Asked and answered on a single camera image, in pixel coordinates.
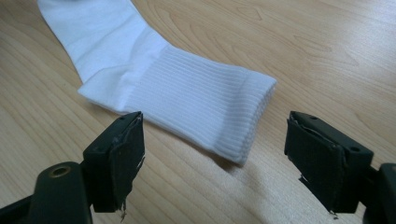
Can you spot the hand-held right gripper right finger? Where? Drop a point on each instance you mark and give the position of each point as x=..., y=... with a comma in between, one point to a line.
x=327, y=165

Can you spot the white sock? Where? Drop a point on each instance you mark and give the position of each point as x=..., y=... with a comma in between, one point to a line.
x=162, y=81

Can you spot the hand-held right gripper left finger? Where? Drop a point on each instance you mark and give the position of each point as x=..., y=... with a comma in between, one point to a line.
x=115, y=165

